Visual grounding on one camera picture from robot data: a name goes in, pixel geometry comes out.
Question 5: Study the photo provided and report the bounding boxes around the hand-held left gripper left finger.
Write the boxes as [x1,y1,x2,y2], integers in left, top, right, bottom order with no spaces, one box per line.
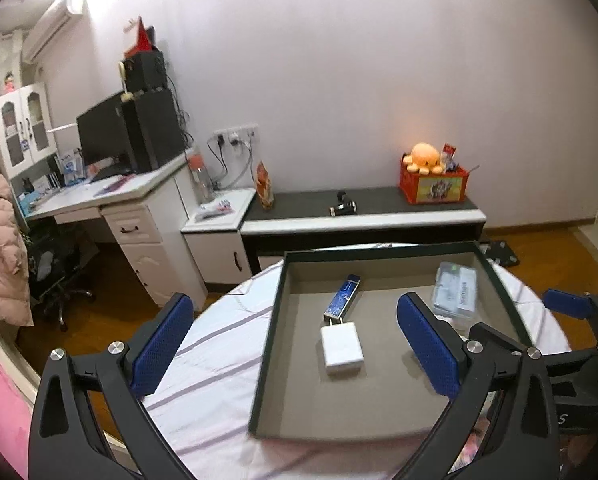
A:
[28,292,200,480]

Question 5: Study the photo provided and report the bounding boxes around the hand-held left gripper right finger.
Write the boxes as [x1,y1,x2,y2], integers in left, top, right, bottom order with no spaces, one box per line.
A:
[396,292,562,480]

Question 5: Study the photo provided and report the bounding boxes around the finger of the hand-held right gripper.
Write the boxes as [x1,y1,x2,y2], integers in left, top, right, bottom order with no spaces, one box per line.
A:
[543,288,598,321]
[468,321,598,376]

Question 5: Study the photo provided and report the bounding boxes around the clear plastic case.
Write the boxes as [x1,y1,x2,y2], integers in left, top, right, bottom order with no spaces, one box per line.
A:
[431,261,480,331]

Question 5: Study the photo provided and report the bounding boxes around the shallow box with dark rim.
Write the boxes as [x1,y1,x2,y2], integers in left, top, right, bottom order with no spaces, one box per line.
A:
[248,241,534,443]

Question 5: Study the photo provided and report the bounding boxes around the white charger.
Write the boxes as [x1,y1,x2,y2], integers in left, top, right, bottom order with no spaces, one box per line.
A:
[320,324,366,378]

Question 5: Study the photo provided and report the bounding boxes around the blue rectangular packet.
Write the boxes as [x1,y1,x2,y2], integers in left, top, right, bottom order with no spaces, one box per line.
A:
[323,274,364,323]

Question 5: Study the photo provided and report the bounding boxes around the black bathroom scale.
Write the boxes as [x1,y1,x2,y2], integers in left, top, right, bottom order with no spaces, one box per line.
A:
[480,240,520,267]

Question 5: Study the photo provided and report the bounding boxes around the white desk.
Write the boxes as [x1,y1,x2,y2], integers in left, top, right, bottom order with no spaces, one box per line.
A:
[21,152,210,308]

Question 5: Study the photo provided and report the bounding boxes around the small white side cabinet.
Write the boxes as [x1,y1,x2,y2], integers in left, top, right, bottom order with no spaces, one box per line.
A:
[180,187,257,293]

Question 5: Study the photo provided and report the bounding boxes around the pink printed quilt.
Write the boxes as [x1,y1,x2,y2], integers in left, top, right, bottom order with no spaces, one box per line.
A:
[456,417,494,476]

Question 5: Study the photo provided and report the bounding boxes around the black office chair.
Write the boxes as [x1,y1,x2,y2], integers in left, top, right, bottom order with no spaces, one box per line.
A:
[26,222,97,333]

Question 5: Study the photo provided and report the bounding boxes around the low black-top bench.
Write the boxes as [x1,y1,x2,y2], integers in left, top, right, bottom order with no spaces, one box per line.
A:
[240,186,488,276]

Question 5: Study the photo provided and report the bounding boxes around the papers in plastic sleeve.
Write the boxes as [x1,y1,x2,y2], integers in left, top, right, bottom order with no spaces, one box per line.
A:
[194,199,234,222]

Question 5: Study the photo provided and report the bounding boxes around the red printed crate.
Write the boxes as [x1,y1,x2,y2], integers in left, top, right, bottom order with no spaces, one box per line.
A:
[399,155,470,206]

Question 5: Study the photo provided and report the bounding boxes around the small black device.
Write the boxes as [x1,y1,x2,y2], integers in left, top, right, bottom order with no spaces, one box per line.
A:
[329,190,358,217]

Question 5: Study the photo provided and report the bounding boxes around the water bottle with orange cap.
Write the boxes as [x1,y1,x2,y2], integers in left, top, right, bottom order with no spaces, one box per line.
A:
[188,152,216,206]

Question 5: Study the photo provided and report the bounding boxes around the pink down jacket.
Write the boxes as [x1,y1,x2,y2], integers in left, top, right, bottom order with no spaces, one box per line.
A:
[0,174,34,328]

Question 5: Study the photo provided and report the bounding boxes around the red snack packet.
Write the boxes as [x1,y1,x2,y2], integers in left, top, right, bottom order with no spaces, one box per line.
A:
[440,142,460,171]

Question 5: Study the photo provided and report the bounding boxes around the orange octopus plush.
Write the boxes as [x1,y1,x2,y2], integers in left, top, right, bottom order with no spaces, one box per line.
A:
[403,143,447,175]

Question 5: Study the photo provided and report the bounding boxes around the orange snack bag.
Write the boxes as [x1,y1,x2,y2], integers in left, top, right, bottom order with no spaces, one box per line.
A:
[255,161,276,210]

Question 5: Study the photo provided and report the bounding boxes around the blue and white box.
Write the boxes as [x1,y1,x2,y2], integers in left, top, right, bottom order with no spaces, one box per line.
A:
[59,149,87,186]

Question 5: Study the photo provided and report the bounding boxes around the large black speaker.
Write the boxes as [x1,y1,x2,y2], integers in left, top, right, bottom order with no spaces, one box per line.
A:
[121,89,187,173]

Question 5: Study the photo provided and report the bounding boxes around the black monitor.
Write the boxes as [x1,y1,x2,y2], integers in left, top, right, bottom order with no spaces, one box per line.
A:
[75,91,134,178]

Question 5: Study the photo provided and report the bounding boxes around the white glass-door cabinet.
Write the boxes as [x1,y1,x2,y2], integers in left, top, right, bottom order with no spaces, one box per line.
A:
[0,82,60,181]

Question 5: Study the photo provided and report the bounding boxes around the small black speaker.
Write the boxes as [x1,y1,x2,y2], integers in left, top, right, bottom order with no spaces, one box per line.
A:
[119,50,168,93]

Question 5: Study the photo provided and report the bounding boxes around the red paper item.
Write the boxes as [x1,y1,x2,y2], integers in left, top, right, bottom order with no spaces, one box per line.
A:
[124,16,157,58]

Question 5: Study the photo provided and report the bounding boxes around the white air conditioner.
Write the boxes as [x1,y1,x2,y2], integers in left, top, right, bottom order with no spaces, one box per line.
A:
[23,0,87,58]

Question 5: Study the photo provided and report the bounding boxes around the black power cables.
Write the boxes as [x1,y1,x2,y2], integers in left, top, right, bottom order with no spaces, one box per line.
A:
[206,132,254,193]

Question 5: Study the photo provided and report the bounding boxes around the white wall socket strip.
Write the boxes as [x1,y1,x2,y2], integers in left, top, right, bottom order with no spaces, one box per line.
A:
[213,122,260,147]

